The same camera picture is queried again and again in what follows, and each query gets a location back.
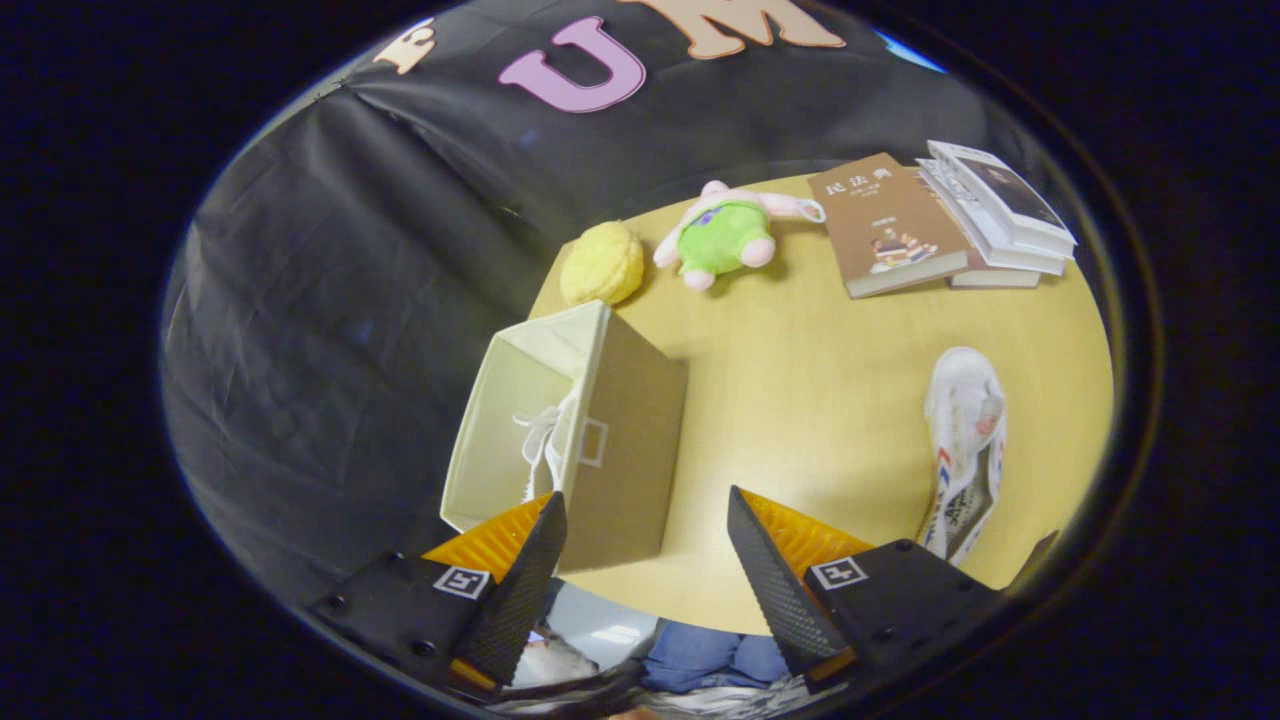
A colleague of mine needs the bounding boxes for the thin brown book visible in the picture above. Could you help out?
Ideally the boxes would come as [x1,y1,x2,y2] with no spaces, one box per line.
[945,250,1041,289]

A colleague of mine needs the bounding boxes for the person's blue jeans legs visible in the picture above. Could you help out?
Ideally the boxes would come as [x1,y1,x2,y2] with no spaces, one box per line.
[640,620,793,694]

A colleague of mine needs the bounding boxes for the white canvas shoe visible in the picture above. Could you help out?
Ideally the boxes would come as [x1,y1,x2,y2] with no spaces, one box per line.
[513,393,583,503]
[918,346,1008,568]

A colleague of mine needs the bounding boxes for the green and pink plush toy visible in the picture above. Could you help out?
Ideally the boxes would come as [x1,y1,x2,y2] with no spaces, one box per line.
[653,180,827,292]

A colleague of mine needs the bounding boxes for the beige fabric storage box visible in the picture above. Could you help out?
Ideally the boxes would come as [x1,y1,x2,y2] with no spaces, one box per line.
[440,300,689,576]

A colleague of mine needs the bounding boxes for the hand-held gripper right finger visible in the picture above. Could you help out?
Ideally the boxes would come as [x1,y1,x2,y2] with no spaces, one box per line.
[727,486,1004,691]

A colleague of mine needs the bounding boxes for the brown cover book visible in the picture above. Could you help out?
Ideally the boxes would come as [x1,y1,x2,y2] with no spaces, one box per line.
[807,152,969,299]

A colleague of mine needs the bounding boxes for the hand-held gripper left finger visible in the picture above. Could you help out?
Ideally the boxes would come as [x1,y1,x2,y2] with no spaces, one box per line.
[308,491,569,694]

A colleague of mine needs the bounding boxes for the yellow plush toy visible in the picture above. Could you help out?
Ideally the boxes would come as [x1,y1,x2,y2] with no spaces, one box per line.
[559,221,646,307]

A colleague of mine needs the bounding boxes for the white book with portrait cover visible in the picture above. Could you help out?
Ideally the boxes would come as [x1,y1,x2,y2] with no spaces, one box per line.
[926,140,1078,261]

